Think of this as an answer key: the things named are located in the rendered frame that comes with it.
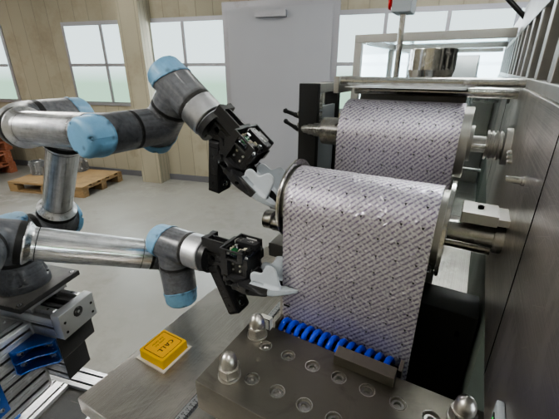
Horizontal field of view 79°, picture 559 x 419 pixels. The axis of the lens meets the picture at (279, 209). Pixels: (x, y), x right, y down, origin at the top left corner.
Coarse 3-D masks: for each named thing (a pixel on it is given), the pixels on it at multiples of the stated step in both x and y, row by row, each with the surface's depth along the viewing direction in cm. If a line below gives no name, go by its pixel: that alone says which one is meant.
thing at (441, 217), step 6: (444, 192) 49; (450, 192) 49; (444, 198) 48; (444, 204) 47; (282, 210) 58; (444, 210) 47; (438, 216) 47; (444, 216) 46; (438, 222) 47; (438, 228) 47; (438, 234) 47; (438, 240) 47; (432, 246) 48; (438, 246) 47; (432, 252) 48; (432, 258) 49
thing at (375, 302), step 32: (288, 256) 60; (320, 256) 57; (352, 256) 54; (320, 288) 59; (352, 288) 56; (384, 288) 53; (416, 288) 50; (320, 320) 62; (352, 320) 58; (384, 320) 55; (416, 320) 52; (384, 352) 57
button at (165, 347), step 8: (160, 336) 75; (168, 336) 75; (176, 336) 75; (152, 344) 73; (160, 344) 73; (168, 344) 73; (176, 344) 73; (184, 344) 74; (144, 352) 71; (152, 352) 71; (160, 352) 71; (168, 352) 71; (176, 352) 72; (152, 360) 70; (160, 360) 69; (168, 360) 70
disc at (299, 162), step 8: (296, 160) 60; (304, 160) 62; (288, 168) 58; (296, 168) 60; (288, 176) 58; (280, 184) 56; (280, 192) 56; (280, 200) 57; (280, 208) 58; (280, 216) 58; (280, 224) 59; (280, 232) 60
